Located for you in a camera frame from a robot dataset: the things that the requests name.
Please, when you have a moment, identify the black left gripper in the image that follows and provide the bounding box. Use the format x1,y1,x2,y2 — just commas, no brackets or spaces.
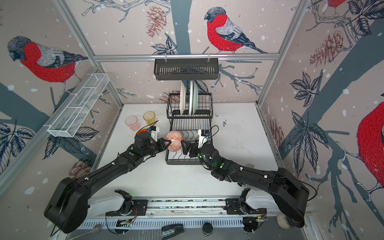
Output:
142,137,172,158

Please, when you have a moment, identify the blue zigzag patterned bowl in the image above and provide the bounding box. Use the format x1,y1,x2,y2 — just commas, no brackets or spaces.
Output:
166,131,183,152

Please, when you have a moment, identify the pink plastic cup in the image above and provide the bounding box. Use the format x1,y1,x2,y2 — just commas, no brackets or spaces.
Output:
125,116,141,131

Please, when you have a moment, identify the yellow plastic cup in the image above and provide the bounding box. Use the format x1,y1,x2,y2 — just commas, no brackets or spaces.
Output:
143,111,157,126

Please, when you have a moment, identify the black wire dish rack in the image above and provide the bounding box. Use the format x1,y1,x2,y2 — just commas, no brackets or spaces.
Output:
166,93,213,166

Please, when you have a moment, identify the cream white plate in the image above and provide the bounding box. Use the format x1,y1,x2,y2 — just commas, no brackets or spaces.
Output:
180,83,187,115

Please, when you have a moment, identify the orange bowl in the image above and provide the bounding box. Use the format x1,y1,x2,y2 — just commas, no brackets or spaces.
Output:
137,129,151,135

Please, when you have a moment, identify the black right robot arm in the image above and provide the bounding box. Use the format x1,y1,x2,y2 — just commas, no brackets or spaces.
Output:
181,141,310,228

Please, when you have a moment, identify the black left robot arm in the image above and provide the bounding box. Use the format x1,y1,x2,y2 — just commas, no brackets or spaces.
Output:
44,132,171,234

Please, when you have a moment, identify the mint green plate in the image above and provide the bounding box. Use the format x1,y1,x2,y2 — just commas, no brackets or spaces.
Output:
189,81,199,115

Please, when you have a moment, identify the black round cap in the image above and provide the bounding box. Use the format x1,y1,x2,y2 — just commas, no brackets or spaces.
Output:
202,222,214,237

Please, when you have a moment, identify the black stapler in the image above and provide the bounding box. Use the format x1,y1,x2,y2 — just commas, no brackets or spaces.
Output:
161,224,184,240

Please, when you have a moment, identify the metal spoon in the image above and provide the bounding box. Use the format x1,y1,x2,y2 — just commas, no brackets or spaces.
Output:
70,224,102,240

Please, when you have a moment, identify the horizontal aluminium crossbar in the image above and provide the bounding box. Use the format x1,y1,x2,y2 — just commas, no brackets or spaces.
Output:
94,53,281,63

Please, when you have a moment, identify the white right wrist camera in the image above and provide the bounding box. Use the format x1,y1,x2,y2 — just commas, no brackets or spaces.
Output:
198,130,210,149

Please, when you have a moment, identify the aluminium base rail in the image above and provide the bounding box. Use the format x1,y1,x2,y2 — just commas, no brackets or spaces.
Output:
76,192,281,234

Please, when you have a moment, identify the black hanging wall basket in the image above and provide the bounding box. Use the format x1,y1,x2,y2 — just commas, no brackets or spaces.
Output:
154,58,219,81

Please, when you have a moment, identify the white mesh wall basket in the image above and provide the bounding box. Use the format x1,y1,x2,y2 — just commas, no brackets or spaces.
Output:
48,73,110,138

